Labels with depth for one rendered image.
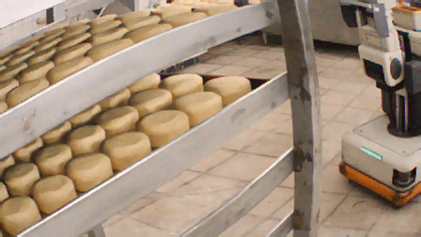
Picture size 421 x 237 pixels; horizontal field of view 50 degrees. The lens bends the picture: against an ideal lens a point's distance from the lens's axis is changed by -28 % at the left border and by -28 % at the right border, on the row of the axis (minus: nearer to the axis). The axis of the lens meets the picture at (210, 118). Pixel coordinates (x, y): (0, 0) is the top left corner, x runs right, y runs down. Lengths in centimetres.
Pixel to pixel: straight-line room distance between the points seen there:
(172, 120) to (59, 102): 20
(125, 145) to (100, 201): 10
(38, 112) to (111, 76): 9
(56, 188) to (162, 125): 16
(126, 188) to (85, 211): 6
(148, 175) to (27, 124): 15
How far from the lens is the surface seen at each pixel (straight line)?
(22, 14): 35
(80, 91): 40
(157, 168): 48
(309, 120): 66
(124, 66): 44
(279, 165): 66
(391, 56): 228
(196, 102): 59
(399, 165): 229
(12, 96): 41
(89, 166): 48
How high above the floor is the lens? 124
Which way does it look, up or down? 19 degrees down
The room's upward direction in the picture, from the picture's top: 7 degrees counter-clockwise
